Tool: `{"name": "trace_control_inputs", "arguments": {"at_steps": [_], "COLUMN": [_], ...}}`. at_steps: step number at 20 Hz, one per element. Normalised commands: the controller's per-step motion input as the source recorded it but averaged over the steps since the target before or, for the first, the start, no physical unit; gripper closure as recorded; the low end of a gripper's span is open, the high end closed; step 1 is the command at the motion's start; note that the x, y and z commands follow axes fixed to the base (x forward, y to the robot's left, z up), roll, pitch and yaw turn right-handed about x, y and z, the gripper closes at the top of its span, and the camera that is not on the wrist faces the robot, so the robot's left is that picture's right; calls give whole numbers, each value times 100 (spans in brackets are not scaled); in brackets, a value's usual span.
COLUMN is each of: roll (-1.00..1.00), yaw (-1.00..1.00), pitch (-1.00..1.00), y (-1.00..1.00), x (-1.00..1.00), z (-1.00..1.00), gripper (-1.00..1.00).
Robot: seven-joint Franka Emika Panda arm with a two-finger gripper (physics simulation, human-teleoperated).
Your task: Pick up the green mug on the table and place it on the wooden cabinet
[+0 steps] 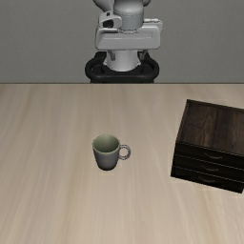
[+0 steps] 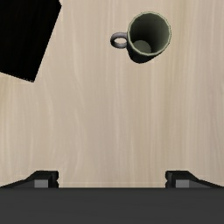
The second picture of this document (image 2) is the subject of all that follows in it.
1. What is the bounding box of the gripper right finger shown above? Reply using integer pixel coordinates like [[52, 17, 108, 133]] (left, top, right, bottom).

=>
[[164, 170, 224, 189]]

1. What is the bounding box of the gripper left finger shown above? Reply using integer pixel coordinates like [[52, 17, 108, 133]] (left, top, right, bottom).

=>
[[0, 170, 60, 189]]

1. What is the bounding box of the green mug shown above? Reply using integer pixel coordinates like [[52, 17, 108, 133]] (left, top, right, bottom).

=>
[[109, 10, 172, 65]]

